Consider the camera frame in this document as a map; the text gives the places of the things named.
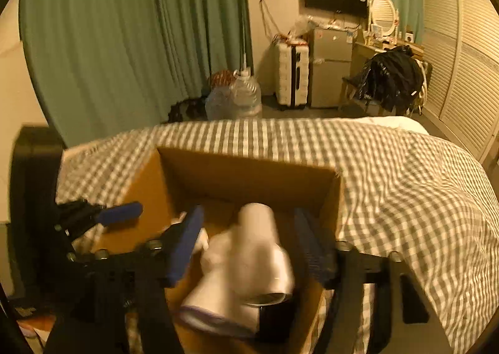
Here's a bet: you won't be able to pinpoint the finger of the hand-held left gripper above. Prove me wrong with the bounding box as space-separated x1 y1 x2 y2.
55 200 143 239

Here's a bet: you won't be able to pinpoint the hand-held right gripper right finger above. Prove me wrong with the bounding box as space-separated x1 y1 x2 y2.
293 208 453 354

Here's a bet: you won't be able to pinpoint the white oval mirror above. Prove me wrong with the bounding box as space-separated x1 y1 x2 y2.
368 0 400 37

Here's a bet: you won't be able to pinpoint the wide green curtain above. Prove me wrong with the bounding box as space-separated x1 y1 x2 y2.
19 0 254 149

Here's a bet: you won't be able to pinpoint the clear plastic bag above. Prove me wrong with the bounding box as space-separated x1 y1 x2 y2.
288 14 317 43

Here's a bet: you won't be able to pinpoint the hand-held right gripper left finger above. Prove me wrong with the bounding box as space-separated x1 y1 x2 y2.
47 204 206 354

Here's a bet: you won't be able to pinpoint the cardboard box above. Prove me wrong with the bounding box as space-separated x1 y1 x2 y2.
94 147 346 354

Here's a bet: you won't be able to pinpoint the louvered wardrobe doors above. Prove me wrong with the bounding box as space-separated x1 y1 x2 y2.
420 0 499 168

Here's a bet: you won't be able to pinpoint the white bed sheet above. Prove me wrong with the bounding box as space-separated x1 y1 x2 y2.
356 116 429 135

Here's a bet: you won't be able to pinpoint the black jacket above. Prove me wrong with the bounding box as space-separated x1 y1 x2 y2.
352 46 426 113

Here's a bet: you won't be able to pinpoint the checked blanket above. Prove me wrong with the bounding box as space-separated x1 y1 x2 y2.
56 117 497 354

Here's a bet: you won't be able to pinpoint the white hair dryer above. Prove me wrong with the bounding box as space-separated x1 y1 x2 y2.
201 202 297 300

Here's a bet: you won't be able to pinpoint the hanging wall cable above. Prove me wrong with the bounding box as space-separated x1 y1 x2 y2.
258 0 278 38

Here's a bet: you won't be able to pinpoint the white pouch with purple trim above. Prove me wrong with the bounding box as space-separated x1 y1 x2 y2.
180 280 259 340

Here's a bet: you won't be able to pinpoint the silver mini fridge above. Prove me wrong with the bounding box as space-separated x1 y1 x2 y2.
309 28 354 109

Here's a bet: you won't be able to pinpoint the red striped bag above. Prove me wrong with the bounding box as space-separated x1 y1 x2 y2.
208 70 237 88

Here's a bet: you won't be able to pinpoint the black shoes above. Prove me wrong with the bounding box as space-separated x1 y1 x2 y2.
167 98 206 123

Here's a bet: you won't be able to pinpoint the white suitcase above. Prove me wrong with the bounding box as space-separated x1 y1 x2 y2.
274 41 311 111

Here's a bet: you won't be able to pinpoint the wooden dressing table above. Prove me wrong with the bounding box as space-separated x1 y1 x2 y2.
352 39 425 79

